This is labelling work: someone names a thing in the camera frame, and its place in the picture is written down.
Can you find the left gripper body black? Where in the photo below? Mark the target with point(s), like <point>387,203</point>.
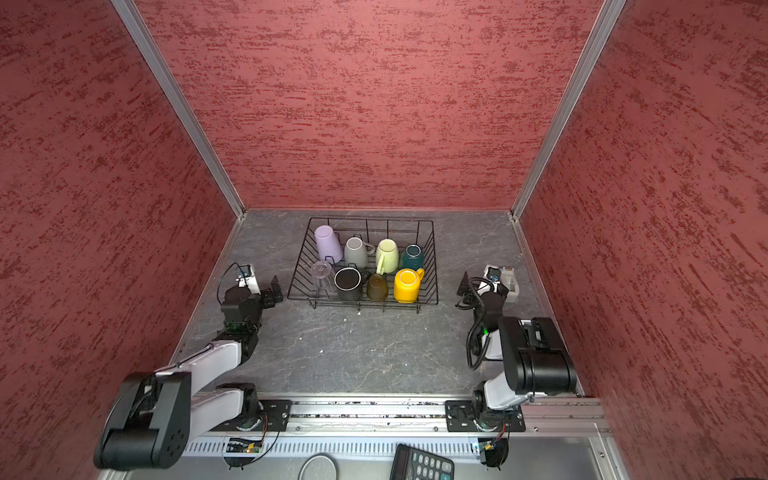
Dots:
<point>265,301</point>

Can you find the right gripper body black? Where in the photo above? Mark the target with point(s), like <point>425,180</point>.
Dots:
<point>476,301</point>

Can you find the clear glass tumbler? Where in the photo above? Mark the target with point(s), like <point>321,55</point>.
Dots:
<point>322,274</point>

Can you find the yellow mug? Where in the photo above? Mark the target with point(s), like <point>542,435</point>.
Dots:
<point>407,284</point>

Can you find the white cup dark green base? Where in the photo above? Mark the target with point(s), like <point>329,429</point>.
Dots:
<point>412,257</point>

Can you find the lavender plastic cup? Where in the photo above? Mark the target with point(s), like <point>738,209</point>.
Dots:
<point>328,245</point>

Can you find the black mug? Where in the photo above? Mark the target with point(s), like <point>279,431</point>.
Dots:
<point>349,283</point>

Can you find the cream mug green handle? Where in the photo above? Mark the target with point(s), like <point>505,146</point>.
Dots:
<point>387,257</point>

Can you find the olive green glass cup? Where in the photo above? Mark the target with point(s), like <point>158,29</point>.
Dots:
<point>377,288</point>

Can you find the white ceramic mug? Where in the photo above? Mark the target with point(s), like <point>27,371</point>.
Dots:
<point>357,252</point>

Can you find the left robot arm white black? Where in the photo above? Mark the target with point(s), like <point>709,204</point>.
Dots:
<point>157,414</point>

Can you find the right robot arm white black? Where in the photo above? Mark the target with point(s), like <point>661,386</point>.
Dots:
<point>534,357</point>

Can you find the white plastic tape dispenser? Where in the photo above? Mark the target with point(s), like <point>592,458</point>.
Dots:
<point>510,282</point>

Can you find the round grey disc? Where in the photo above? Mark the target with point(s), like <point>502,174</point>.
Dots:
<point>319,466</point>

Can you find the black calculator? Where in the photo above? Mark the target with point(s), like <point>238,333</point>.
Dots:
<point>415,464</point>

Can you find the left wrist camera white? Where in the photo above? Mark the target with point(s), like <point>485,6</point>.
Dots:
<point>246,278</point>

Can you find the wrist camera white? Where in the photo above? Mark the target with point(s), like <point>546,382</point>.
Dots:
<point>246,278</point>
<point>493,281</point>

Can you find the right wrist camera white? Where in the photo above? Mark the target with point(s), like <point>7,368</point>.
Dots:
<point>493,281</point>

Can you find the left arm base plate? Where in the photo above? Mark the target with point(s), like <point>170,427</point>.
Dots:
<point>274,417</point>

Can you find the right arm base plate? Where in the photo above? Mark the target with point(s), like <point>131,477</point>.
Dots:
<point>465,416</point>

